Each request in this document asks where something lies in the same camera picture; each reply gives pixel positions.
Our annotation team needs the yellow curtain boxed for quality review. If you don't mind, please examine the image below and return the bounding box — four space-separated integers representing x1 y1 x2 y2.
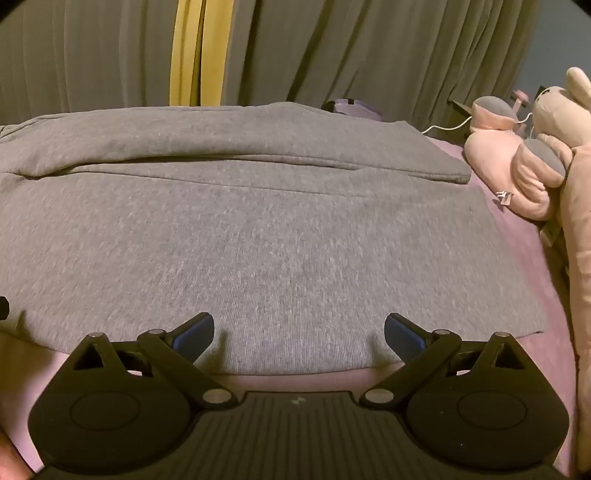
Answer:
169 0 230 108

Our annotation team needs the grey curtain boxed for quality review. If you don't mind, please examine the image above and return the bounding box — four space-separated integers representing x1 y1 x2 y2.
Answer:
0 0 182 126

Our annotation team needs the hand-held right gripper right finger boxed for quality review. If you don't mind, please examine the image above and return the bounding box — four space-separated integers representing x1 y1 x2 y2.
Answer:
359 312 528 409

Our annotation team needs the pink bed sheet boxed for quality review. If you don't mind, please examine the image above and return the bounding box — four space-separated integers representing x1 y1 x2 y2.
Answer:
0 121 578 478

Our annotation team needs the grey sock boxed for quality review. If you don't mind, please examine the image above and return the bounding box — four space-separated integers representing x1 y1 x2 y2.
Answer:
0 102 548 376

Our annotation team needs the white cable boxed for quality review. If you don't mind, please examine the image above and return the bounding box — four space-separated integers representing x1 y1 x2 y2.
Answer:
422 115 472 136

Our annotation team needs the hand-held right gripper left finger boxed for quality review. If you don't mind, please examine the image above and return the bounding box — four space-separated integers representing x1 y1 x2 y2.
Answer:
65 312 234 409

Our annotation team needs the grey and yellow striped blanket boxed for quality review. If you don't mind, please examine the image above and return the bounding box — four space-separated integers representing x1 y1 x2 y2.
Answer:
221 0 542 134

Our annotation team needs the pink plush toy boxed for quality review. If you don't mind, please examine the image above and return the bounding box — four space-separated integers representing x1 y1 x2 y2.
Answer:
464 95 574 223

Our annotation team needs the purple and black object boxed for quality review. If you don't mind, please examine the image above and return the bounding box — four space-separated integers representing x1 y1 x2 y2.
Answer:
322 98 385 123

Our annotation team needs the beige rabbit plush toy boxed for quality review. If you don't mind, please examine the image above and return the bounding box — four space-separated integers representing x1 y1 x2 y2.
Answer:
531 67 591 467

